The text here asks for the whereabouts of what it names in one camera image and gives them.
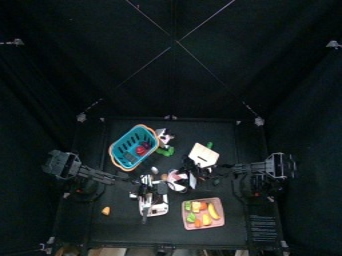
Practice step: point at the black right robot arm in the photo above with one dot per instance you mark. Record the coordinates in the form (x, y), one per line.
(262, 168)

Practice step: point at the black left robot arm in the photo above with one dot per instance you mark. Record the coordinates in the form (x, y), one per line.
(84, 171)

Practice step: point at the yellow toy corn piece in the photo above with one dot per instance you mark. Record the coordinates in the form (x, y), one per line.
(195, 207)

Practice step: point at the white toy tray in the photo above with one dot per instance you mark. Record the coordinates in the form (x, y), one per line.
(155, 207)

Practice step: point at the white and pink plate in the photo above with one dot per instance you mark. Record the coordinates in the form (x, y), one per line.
(176, 181)

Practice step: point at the grey toy knife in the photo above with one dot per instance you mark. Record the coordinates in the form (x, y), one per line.
(146, 213)

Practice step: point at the silver spoon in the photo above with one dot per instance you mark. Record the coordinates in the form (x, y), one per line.
(154, 171)

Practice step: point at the green toy food piece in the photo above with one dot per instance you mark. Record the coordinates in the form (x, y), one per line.
(187, 205)
(191, 217)

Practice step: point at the orange toy food piece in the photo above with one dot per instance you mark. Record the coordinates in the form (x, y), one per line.
(198, 223)
(203, 205)

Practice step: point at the small green toy piece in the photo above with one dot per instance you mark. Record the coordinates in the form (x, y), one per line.
(208, 145)

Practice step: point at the green toy vegetable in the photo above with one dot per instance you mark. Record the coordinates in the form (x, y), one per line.
(166, 151)

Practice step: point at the small orange toy piece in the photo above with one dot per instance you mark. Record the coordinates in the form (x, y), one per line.
(105, 210)

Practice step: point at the yellow toy banana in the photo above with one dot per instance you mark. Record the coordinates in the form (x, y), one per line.
(214, 211)

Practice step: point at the red toy food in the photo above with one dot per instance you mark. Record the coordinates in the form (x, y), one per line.
(142, 149)

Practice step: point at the yellow toy food piece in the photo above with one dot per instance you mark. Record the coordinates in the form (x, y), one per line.
(206, 219)

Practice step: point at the blue basket with orange rim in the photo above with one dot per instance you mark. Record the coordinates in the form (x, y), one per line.
(127, 146)

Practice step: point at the pink and white toy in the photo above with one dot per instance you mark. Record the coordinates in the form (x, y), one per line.
(164, 136)

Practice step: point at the pink food tray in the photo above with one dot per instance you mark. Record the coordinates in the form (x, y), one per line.
(218, 224)

